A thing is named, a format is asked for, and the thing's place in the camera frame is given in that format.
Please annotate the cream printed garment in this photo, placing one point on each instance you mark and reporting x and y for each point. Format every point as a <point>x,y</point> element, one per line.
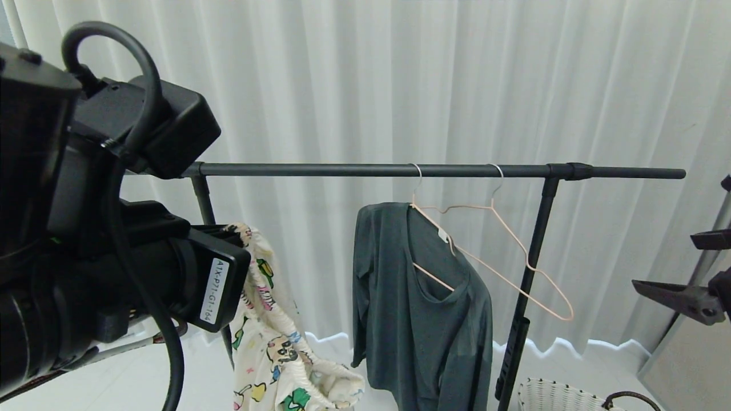
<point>268,354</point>

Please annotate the black clothes rack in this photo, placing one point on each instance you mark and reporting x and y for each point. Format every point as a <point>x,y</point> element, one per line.
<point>342,170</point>

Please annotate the dark grey sleeveless shirt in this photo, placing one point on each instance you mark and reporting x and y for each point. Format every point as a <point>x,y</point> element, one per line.
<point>422,342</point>

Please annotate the pink clothes hanger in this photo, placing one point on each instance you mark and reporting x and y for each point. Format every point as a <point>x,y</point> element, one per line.
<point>433,276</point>
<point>514,285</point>

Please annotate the white laundry basket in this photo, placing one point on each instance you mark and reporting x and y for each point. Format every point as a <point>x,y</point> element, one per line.
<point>554,397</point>

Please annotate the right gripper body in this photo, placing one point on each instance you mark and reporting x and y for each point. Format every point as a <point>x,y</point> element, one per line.
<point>724,291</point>

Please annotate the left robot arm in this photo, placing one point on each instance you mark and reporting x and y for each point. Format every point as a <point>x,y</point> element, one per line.
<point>28,142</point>

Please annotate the white curtain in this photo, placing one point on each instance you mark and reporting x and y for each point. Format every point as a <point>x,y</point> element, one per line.
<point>400,85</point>

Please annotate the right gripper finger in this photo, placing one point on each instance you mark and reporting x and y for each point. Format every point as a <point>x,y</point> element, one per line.
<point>714,240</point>
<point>685,299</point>

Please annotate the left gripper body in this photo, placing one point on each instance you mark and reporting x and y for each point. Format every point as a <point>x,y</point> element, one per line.
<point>228,274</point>

